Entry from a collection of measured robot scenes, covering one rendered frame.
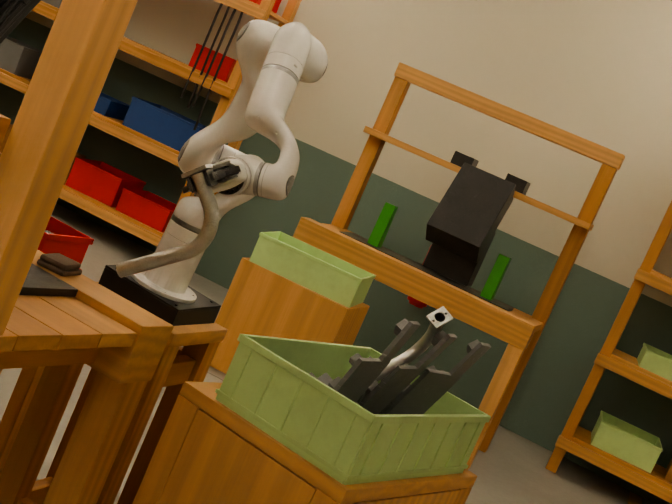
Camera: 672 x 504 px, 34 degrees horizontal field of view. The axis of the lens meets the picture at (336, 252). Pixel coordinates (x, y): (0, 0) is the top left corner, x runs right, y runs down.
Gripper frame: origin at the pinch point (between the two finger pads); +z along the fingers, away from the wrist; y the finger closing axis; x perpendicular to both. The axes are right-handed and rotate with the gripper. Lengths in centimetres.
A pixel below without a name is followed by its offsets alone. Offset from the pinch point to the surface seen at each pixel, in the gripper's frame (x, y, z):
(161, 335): 28, -37, -36
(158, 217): -29, -236, -528
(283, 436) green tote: 58, -14, -28
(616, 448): 216, 15, -490
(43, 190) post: -7.6, -22.1, 20.5
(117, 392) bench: 36, -50, -30
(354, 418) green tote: 59, 5, -24
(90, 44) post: -28.3, -2.9, 20.9
